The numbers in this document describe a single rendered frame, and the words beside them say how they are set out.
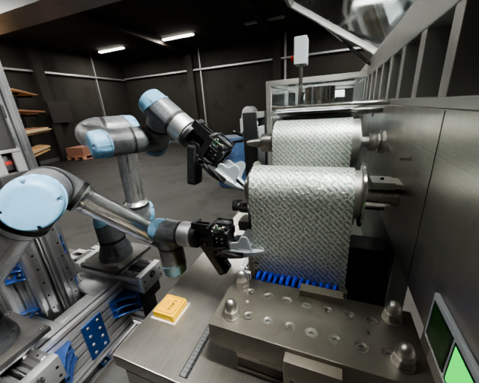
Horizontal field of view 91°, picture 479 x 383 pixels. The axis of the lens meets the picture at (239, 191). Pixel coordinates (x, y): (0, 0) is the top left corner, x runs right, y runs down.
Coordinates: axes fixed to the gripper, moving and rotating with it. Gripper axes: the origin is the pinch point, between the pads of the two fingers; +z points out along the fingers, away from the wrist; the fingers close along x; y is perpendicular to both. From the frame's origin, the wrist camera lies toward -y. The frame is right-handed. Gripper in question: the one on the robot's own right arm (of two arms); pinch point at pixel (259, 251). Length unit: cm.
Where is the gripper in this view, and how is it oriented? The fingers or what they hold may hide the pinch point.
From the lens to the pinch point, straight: 65.7
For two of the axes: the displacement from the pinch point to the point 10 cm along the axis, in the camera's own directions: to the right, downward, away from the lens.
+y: -0.6, -9.4, -3.4
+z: 9.3, 0.7, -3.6
